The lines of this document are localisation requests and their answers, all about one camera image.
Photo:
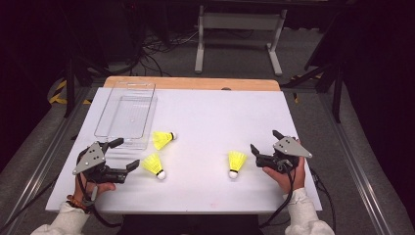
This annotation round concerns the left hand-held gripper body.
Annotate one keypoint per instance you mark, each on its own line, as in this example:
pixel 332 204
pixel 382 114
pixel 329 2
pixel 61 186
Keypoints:
pixel 88 161

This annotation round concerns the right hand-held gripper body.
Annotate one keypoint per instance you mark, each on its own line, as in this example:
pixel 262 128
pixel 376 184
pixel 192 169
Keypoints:
pixel 290 148

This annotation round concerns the yellow shuttlecock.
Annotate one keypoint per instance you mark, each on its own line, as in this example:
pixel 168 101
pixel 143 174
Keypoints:
pixel 161 139
pixel 237 161
pixel 152 164

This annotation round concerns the person's left hand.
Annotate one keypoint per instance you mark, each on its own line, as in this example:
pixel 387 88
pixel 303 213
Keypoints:
pixel 104 188

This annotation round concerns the person's right hand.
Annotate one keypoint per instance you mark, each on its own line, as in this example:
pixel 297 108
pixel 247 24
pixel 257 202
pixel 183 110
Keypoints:
pixel 298 179

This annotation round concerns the clear plastic container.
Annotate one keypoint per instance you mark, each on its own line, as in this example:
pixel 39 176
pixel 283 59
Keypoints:
pixel 130 114

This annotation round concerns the white board sheet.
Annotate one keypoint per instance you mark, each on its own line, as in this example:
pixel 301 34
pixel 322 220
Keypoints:
pixel 212 111

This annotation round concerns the black metal stand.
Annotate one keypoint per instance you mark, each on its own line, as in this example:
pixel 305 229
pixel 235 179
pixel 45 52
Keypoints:
pixel 69 91
pixel 337 98

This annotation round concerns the yellow black hazard tape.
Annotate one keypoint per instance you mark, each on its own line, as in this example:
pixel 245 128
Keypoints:
pixel 57 98

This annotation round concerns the wooden table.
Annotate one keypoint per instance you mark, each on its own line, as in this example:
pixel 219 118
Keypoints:
pixel 195 83

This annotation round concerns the white metal stand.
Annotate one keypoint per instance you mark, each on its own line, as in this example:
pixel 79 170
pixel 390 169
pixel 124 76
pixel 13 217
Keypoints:
pixel 241 21

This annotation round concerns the aluminium rail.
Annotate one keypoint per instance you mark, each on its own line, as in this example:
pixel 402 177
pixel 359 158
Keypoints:
pixel 354 163
pixel 47 156

